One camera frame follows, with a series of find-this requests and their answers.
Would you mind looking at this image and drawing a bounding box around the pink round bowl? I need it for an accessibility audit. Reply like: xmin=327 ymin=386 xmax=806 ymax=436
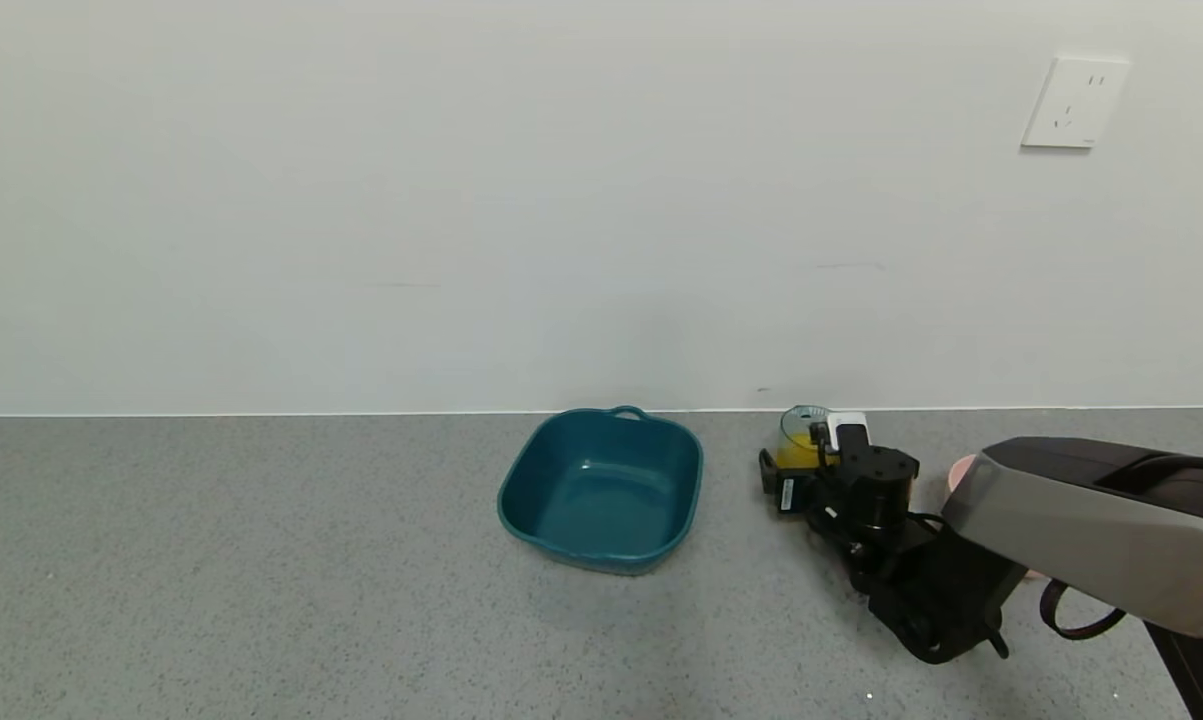
xmin=947 ymin=455 xmax=1047 ymax=582

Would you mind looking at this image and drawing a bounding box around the ribbed translucent blue cup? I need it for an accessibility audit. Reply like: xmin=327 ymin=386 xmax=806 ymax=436
xmin=779 ymin=405 xmax=832 ymax=471

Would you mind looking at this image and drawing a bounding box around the teal square plastic basin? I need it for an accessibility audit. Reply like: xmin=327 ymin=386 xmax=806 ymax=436
xmin=498 ymin=406 xmax=705 ymax=576

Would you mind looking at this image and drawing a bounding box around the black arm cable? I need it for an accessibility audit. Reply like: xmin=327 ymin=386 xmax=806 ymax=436
xmin=1039 ymin=578 xmax=1128 ymax=642

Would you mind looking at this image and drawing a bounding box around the white wall socket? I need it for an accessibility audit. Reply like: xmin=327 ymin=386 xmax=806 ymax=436
xmin=1021 ymin=57 xmax=1131 ymax=151

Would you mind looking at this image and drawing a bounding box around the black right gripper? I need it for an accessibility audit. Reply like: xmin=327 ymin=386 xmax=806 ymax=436
xmin=758 ymin=420 xmax=845 ymax=523

